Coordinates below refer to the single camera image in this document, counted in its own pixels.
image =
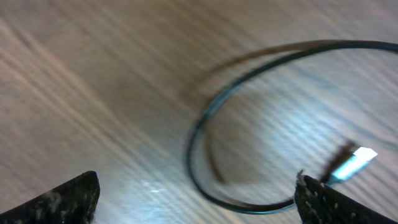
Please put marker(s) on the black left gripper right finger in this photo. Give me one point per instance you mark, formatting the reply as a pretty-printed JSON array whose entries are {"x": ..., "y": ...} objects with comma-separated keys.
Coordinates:
[{"x": 318, "y": 203}]

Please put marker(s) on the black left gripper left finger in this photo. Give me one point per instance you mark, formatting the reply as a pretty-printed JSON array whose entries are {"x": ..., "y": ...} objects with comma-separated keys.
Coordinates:
[{"x": 73, "y": 202}]

